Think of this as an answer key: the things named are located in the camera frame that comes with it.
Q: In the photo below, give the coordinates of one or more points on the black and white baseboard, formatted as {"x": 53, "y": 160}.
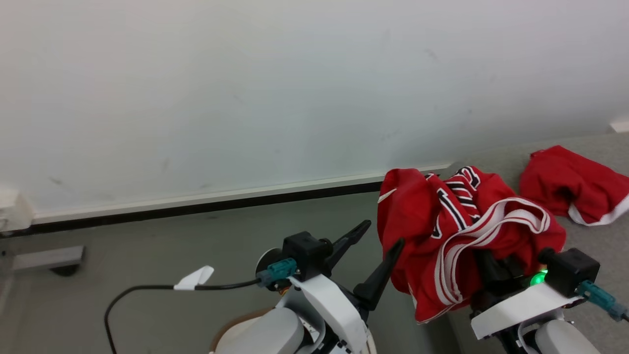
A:
{"x": 196, "y": 204}

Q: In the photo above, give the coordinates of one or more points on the white plastic box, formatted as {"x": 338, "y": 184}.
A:
{"x": 12, "y": 211}

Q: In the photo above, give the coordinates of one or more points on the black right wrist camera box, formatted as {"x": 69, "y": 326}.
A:
{"x": 570, "y": 270}

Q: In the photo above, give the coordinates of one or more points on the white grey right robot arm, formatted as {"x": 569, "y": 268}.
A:
{"x": 565, "y": 339}

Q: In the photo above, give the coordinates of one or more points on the red garment with white hem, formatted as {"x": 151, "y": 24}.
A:
{"x": 570, "y": 187}

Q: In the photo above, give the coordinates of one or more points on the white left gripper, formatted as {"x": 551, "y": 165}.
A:
{"x": 329, "y": 305}

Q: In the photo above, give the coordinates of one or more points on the red jersey with striped trim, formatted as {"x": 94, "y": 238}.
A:
{"x": 417, "y": 231}

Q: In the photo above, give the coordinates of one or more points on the grey metal base with wheel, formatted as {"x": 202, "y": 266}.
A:
{"x": 46, "y": 257}

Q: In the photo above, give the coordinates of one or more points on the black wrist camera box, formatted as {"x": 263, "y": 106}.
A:
{"x": 304, "y": 253}
{"x": 570, "y": 270}

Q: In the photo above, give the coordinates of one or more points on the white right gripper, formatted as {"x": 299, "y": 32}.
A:
{"x": 516, "y": 307}

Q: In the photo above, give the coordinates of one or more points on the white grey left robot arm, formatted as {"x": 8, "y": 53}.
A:
{"x": 265, "y": 337}

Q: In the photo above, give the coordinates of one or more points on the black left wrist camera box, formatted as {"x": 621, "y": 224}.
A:
{"x": 304, "y": 253}

